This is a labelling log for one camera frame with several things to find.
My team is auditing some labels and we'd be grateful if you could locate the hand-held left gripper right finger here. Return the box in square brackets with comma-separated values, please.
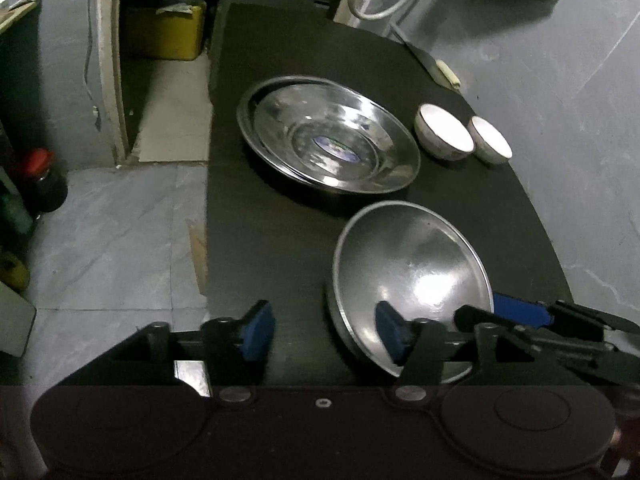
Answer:
[375, 300, 618, 402]

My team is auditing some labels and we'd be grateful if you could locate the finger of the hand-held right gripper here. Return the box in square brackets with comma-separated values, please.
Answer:
[452, 304, 617, 350]
[492, 293, 640, 335]

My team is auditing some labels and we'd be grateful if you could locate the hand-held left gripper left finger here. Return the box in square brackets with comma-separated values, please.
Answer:
[105, 299, 277, 402]

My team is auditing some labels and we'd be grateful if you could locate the stainless steel bowl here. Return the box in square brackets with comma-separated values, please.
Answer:
[326, 200, 496, 384]

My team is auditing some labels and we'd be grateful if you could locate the white ceramic bowl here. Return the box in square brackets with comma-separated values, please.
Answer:
[468, 115, 514, 166]
[413, 103, 475, 162]

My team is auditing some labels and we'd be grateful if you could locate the medium stainless steel plate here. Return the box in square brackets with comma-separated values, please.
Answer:
[250, 81, 420, 194]

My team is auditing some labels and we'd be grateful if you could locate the small stainless steel plate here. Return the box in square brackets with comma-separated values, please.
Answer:
[260, 87, 417, 191]

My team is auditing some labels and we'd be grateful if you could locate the large stainless steel plate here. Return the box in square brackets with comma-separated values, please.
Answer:
[236, 75, 422, 197]

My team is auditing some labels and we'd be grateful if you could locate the yellow container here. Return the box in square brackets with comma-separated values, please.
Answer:
[0, 254, 31, 292]

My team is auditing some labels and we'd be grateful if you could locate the dark jar with red cap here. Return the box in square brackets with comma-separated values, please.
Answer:
[19, 148, 69, 214]

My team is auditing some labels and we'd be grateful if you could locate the green bottle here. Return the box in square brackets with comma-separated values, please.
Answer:
[0, 170, 34, 237]

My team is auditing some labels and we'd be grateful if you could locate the yellow plastic box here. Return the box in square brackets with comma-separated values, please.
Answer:
[122, 0, 208, 62]

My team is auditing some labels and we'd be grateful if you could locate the beige kitchen counter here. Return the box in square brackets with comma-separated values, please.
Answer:
[0, 0, 42, 32]

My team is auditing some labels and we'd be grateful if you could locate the knife with white handle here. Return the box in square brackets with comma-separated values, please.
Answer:
[404, 42, 462, 93]

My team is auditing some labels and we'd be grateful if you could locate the thin wall cable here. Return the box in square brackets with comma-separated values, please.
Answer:
[84, 0, 102, 132]

